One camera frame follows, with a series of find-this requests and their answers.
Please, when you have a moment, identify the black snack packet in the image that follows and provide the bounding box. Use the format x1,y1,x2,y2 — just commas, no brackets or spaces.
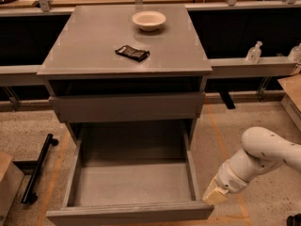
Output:
115,45,150,62

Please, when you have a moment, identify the grey drawer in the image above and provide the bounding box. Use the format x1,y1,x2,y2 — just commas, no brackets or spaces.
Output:
49,92,204,122
47,120,214,226

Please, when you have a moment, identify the grey drawer cabinet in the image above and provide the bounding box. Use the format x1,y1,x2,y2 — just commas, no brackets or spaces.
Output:
38,5,212,138

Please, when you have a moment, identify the cardboard box left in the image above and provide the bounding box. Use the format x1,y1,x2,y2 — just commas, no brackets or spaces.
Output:
0,152,24,226

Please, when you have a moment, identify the black metal bar stand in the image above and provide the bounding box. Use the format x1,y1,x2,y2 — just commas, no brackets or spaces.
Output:
21,134,58,204

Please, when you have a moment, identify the grey top drawer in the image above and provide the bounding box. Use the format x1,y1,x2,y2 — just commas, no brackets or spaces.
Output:
49,92,204,122

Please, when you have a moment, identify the grey metal rail shelf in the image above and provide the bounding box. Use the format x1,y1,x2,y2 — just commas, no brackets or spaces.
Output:
0,4,295,86

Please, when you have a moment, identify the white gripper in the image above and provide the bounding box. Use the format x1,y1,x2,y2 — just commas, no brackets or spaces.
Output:
202,159,249,205

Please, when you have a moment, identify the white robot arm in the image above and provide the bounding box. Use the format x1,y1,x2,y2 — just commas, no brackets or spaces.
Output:
202,127,301,205

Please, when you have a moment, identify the cardboard box right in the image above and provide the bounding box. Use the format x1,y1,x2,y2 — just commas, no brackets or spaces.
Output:
278,73,301,131

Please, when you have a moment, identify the white bowl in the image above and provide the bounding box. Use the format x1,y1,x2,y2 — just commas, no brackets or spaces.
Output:
132,11,166,32

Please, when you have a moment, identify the cardboard box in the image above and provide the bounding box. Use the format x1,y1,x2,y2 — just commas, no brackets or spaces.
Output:
278,73,301,131
0,152,24,226

